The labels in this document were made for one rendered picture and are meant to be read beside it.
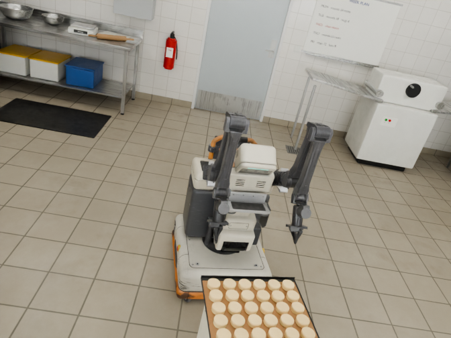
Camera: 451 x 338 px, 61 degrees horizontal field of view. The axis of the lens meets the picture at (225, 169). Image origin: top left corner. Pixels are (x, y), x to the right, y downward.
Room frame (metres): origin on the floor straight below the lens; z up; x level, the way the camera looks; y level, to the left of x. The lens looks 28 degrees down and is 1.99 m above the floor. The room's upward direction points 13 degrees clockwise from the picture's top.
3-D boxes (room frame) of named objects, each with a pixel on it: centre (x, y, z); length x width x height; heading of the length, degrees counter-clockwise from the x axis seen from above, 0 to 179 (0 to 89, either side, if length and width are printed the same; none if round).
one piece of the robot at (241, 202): (1.87, -0.17, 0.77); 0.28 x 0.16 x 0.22; 106
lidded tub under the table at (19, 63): (4.81, 2.96, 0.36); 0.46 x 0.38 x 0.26; 3
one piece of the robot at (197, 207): (2.24, -0.06, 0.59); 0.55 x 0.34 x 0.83; 106
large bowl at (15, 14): (4.79, 2.96, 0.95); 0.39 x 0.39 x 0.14
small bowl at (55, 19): (4.94, 2.57, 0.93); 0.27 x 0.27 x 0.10
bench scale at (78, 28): (4.85, 2.13, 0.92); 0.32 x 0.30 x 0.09; 12
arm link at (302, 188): (1.77, -0.42, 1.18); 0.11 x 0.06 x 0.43; 106
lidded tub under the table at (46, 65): (4.84, 2.56, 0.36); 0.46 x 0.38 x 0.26; 5
